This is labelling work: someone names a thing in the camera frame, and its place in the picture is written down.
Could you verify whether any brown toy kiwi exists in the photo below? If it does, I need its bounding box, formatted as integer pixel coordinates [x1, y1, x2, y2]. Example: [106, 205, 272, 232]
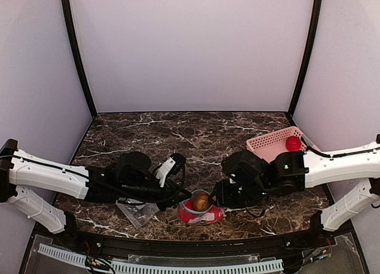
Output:
[192, 191, 210, 212]

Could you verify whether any red toy fruit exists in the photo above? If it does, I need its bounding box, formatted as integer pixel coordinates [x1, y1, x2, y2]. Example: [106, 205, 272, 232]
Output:
[203, 206, 224, 224]

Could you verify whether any large clear zip bag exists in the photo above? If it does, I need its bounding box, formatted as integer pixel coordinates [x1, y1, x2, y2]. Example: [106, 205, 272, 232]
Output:
[176, 190, 224, 225]

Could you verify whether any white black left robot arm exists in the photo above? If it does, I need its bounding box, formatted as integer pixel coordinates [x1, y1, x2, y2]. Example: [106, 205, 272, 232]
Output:
[1, 139, 191, 237]

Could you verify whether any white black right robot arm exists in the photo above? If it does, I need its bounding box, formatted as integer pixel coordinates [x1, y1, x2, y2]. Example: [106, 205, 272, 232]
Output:
[211, 140, 379, 232]

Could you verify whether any small clear zip bag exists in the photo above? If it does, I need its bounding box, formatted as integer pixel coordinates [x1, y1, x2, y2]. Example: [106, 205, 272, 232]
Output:
[116, 202, 159, 229]

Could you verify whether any pink plastic basket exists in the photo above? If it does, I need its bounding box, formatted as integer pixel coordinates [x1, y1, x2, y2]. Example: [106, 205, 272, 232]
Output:
[246, 126, 320, 163]

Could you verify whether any red toy strawberry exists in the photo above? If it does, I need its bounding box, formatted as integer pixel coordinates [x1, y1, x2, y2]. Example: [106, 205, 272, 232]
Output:
[286, 136, 302, 152]

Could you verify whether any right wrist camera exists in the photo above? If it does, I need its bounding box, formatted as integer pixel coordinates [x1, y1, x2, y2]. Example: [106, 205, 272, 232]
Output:
[221, 149, 270, 188]

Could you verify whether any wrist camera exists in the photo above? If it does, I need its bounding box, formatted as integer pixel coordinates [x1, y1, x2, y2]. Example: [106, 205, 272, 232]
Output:
[153, 153, 186, 188]
[221, 149, 270, 188]

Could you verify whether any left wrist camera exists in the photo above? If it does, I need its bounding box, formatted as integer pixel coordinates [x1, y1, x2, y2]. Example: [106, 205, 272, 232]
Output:
[153, 153, 186, 188]

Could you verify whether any black front rail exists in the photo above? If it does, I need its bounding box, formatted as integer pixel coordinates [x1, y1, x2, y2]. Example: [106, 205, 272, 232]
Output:
[45, 230, 329, 260]

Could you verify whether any white slotted cable duct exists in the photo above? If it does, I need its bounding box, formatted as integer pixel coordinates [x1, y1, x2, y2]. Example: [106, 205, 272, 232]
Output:
[37, 244, 284, 274]

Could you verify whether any right black frame post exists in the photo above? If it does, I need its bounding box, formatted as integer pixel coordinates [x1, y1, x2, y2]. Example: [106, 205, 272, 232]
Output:
[286, 0, 322, 125]

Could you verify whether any black frame post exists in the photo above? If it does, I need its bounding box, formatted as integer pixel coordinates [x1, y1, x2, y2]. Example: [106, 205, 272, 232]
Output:
[286, 0, 322, 125]
[61, 0, 98, 119]

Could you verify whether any left black frame post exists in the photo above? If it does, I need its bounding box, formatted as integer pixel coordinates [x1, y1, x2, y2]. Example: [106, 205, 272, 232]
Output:
[61, 0, 98, 119]

